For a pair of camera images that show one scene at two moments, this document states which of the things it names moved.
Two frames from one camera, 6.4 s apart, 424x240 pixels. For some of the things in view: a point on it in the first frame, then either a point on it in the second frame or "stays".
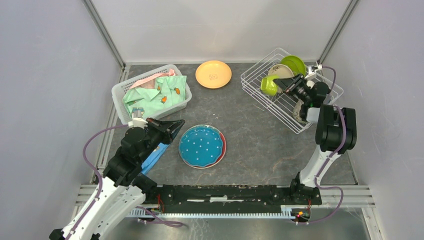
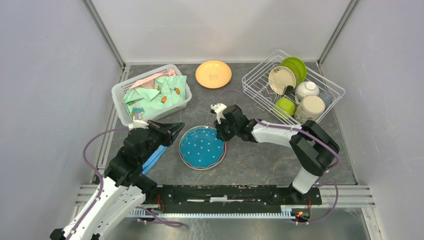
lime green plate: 296,64 stays
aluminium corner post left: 99,22 stays
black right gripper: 287,84 → 220,134
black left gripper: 162,126 stays
